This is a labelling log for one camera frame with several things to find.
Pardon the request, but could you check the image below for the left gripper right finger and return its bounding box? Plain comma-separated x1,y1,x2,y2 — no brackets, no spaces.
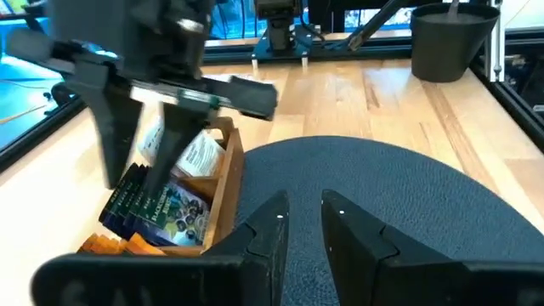
320,189,468,306

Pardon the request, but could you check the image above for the orange peach tea packet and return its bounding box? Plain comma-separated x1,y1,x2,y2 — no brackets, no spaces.
96,235,129,256
76,233,101,255
126,232,167,257

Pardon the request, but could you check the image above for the silver metal bracket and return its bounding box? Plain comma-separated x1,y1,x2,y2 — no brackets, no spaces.
487,0,506,82

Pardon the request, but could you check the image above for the black plant pot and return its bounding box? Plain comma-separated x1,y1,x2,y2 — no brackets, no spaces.
409,2,502,84

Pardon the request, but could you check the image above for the dark blackberry tea packet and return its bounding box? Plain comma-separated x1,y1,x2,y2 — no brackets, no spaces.
110,164,145,233
138,181,213,248
98,162,139,226
122,166,161,239

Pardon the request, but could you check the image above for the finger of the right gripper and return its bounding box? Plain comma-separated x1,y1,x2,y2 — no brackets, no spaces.
143,91,221,200
65,59,145,191

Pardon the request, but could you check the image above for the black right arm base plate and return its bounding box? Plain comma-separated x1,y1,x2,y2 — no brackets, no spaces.
249,24,341,63

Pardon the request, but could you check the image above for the wooden tea organizer box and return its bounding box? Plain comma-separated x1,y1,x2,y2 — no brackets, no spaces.
159,116,247,258

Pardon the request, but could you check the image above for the black stand bar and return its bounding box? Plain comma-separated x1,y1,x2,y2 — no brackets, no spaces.
347,0,411,52

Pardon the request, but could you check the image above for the round dark woven placemat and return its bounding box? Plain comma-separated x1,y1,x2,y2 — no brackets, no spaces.
235,135,544,306

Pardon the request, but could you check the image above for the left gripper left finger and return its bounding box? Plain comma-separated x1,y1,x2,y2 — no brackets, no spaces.
202,190,291,306

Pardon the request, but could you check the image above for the white Tazo tea packet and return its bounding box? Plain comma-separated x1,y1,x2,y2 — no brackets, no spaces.
174,130,227,179
138,115,167,166

